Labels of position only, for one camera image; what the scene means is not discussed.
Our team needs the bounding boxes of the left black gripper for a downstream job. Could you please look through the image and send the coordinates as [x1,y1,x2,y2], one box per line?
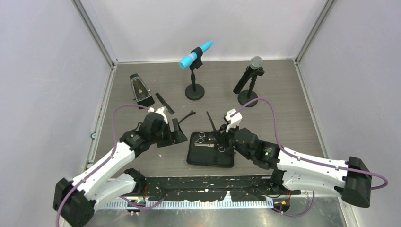
[150,119,187,148]

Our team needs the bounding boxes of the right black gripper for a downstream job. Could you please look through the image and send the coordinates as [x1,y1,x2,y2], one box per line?
[213,121,253,160]

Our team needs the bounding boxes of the silver scissors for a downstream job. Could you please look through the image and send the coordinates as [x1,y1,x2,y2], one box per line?
[194,132,215,148]
[216,139,225,153]

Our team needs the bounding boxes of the black hair clip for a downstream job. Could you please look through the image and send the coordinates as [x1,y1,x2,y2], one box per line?
[206,111,217,131]
[178,110,196,124]

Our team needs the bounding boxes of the black zip tool case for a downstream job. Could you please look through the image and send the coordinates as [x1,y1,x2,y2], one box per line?
[186,132,234,168]

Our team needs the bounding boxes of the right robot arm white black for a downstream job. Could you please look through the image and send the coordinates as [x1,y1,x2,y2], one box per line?
[213,125,372,208]

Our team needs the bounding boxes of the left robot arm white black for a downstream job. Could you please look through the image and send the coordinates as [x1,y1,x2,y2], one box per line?
[53,111,188,227]

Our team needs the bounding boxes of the black comb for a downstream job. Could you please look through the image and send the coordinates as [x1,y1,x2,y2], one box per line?
[155,92,175,115]

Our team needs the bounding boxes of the right black microphone stand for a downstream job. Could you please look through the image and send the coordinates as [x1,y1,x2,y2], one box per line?
[237,67,265,105]

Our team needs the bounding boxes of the black microphone stand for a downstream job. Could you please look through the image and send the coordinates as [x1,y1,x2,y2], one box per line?
[185,47,205,101]
[237,67,265,105]

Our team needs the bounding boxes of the left black microphone stand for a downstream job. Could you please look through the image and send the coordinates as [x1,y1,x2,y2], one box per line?
[185,47,205,101]

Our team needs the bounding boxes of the black metronome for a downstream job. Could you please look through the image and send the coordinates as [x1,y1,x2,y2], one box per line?
[130,73,155,109]

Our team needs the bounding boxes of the blue microphone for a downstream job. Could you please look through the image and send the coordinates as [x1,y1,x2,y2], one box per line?
[178,40,214,69]

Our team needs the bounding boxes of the black silver microphone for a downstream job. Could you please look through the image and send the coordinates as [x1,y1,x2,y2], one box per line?
[233,56,264,94]

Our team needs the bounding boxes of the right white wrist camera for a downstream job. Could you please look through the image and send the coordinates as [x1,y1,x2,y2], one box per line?
[224,109,243,133]

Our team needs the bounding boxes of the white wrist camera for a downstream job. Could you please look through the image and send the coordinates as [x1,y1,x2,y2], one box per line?
[224,109,243,133]
[148,106,168,124]

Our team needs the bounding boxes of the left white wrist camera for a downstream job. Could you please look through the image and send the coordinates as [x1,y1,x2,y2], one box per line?
[148,106,168,124]

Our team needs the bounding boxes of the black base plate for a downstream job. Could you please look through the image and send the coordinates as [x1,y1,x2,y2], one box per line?
[124,175,289,202]

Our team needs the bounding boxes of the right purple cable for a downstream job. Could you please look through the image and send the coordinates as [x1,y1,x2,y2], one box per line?
[230,97,389,218]

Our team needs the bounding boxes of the purple cable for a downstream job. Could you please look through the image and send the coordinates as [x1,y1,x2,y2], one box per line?
[230,97,389,218]
[54,104,166,227]

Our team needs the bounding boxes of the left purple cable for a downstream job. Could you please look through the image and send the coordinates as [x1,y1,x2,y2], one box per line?
[54,104,166,227]

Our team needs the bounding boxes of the aluminium rail front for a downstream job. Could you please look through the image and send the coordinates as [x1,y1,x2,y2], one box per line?
[66,178,351,210]

